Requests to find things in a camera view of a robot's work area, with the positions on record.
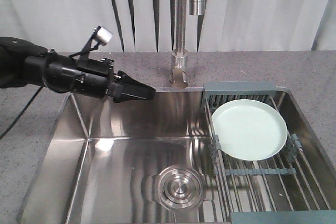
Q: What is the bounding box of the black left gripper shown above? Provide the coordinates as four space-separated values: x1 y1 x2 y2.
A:
41 52 156 103

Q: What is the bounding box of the sink drain strainer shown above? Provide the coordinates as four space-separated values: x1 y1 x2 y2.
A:
155 165 205 210

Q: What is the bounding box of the stainless steel faucet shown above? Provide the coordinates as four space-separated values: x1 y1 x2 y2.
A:
170 0 206 89

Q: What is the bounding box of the white pleated curtain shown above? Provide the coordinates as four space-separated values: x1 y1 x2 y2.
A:
1 0 335 52

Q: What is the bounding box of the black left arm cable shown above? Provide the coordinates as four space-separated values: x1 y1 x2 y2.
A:
0 86 43 140

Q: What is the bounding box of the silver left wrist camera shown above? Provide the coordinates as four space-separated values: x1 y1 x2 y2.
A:
94 26 113 46

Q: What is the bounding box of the mint green round plate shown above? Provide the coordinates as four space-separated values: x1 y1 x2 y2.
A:
212 99 288 161

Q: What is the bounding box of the stainless steel sink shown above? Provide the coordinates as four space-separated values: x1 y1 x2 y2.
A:
17 87 228 223

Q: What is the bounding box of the teal roll-up drying rack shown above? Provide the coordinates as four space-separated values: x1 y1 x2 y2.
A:
202 81 335 223

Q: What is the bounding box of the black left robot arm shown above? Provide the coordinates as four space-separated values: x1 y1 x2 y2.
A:
1 37 156 103

